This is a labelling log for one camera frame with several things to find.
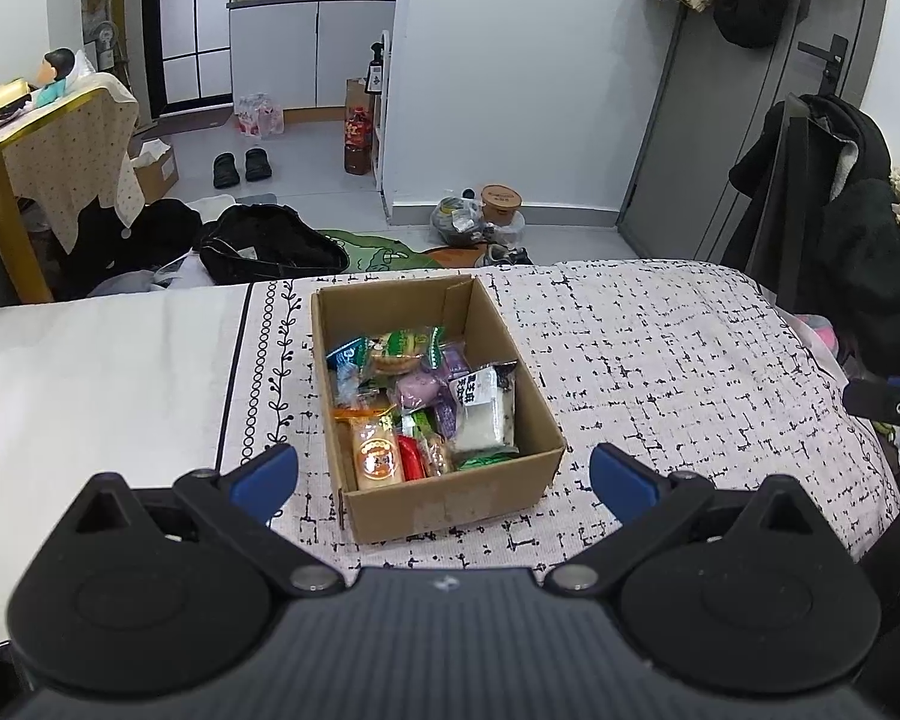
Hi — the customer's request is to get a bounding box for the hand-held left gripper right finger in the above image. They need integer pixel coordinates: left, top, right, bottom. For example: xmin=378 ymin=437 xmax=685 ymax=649
xmin=544 ymin=442 xmax=841 ymax=601

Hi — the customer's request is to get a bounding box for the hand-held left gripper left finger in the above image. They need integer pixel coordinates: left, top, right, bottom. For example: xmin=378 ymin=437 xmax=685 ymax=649
xmin=60 ymin=444 xmax=346 ymax=601

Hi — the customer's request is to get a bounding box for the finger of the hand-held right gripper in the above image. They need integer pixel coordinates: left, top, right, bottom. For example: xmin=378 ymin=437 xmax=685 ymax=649
xmin=842 ymin=377 xmax=900 ymax=437

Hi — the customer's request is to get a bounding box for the long orange biscuit packet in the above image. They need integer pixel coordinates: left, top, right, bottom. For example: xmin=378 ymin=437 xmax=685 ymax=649
xmin=349 ymin=418 xmax=407 ymax=492

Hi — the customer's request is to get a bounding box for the green and red snack packet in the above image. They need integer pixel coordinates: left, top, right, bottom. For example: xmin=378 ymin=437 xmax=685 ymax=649
xmin=454 ymin=446 xmax=520 ymax=472

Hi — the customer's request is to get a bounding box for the white packet with black label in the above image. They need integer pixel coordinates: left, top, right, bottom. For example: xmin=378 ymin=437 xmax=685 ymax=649
xmin=448 ymin=362 xmax=520 ymax=457

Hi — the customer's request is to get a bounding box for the blue snack packet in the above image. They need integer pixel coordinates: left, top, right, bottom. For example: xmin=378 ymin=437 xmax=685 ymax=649
xmin=326 ymin=337 xmax=376 ymax=371

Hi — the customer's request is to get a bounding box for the small orange-brown snack packet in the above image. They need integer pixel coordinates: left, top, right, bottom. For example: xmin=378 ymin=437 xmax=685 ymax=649
xmin=420 ymin=435 xmax=457 ymax=477

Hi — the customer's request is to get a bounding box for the purple snack packet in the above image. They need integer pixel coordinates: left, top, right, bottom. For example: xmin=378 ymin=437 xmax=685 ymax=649
xmin=394 ymin=371 xmax=445 ymax=410

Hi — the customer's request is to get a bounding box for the round cracker packet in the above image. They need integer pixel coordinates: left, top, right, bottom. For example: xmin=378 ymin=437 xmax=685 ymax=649
xmin=366 ymin=325 xmax=448 ymax=377

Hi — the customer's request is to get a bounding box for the violet snack packet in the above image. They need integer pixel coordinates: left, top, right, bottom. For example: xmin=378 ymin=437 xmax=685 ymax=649
xmin=433 ymin=341 xmax=472 ymax=383

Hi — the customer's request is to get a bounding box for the pink plush item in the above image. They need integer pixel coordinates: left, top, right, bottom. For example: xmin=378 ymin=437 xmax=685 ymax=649
xmin=795 ymin=315 xmax=842 ymax=361

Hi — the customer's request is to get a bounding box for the white black-patterned bedspread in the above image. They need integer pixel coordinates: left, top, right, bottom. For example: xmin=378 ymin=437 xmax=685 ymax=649
xmin=217 ymin=261 xmax=900 ymax=571

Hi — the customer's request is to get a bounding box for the black fleece-lined coat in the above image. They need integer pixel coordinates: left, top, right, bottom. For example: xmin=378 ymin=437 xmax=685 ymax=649
xmin=727 ymin=94 xmax=900 ymax=383

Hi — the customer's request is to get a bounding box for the white bed sheet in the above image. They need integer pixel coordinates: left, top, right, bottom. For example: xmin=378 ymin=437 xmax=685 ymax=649
xmin=0 ymin=285 xmax=252 ymax=653

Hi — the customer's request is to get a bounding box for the pair of grey shoes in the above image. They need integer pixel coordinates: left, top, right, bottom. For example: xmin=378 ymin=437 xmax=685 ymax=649
xmin=474 ymin=244 xmax=533 ymax=269

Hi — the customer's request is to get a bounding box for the black clothing pile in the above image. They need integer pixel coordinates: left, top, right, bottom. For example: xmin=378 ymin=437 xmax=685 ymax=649
xmin=60 ymin=199 xmax=203 ymax=299

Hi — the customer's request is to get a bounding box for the brown instant noodle cup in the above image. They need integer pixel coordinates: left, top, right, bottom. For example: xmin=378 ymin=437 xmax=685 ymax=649
xmin=480 ymin=184 xmax=524 ymax=224

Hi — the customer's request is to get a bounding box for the grey door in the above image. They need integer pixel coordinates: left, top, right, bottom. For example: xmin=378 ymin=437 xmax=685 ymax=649
xmin=619 ymin=0 xmax=893 ymax=263

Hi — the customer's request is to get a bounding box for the clear plastic rubbish bag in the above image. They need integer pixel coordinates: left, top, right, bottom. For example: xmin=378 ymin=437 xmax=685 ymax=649
xmin=429 ymin=193 xmax=488 ymax=247

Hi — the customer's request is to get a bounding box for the cardboard box with paper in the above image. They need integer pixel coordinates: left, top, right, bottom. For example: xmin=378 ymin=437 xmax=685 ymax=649
xmin=127 ymin=139 xmax=181 ymax=206

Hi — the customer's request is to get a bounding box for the red cooking oil bottle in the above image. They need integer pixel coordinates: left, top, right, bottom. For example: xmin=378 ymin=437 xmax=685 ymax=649
xmin=343 ymin=106 xmax=376 ymax=176

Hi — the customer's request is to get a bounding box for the wooden table leg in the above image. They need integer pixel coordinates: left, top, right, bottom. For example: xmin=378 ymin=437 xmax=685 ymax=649
xmin=0 ymin=127 xmax=53 ymax=306

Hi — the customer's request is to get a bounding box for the pink plastic bag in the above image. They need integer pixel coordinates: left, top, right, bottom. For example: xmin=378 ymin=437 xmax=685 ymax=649
xmin=236 ymin=94 xmax=284 ymax=137

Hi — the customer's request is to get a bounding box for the wooden table with cloth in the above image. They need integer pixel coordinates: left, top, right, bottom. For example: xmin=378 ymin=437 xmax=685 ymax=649
xmin=0 ymin=71 xmax=145 ymax=252

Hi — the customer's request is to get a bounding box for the white kitchen cabinet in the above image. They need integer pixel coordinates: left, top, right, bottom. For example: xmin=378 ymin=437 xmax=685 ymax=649
xmin=229 ymin=0 xmax=397 ymax=112

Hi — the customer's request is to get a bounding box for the dark-haired doll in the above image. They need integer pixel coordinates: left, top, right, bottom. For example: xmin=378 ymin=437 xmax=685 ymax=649
xmin=34 ymin=49 xmax=76 ymax=106

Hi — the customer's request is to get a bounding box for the yellow item on table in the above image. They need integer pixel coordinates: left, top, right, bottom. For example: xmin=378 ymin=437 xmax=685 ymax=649
xmin=0 ymin=79 xmax=35 ymax=121

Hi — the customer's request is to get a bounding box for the black-framed sliding door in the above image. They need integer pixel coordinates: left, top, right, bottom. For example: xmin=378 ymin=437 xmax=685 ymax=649
xmin=141 ymin=0 xmax=233 ymax=119

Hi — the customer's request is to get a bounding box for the white standing fan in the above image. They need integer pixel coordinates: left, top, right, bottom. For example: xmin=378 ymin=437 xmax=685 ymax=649
xmin=94 ymin=15 xmax=122 ymax=77

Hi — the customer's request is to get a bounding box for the black door handle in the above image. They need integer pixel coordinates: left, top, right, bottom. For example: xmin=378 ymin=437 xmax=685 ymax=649
xmin=797 ymin=34 xmax=848 ymax=85

